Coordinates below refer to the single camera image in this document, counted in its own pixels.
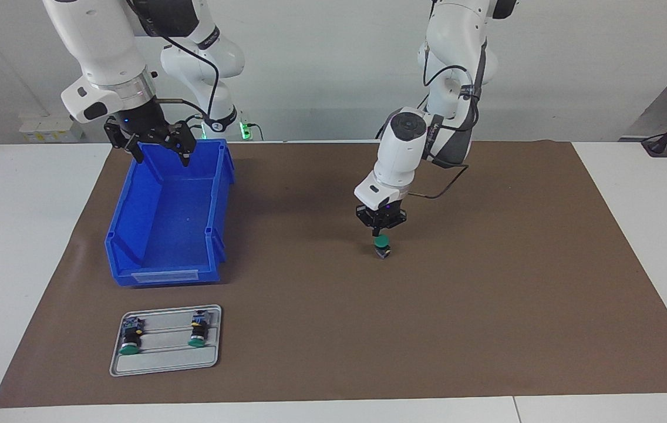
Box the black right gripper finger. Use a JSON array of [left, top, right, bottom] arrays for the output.
[[172, 123, 198, 171], [105, 119, 147, 168]]

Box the blue plastic storage bin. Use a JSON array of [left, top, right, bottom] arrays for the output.
[[105, 139, 235, 287]]

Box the brown table mat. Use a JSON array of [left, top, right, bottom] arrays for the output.
[[0, 140, 667, 409]]

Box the grey metal tray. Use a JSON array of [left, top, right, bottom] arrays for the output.
[[109, 304, 223, 377]]

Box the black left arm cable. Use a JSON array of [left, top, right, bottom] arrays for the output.
[[410, 35, 487, 200]]

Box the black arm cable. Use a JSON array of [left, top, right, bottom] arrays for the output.
[[410, 35, 487, 200], [125, 0, 220, 127]]

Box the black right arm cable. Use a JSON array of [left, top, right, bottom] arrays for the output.
[[125, 0, 220, 127]]

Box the white wall box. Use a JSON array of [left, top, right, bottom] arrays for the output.
[[18, 113, 83, 143]]

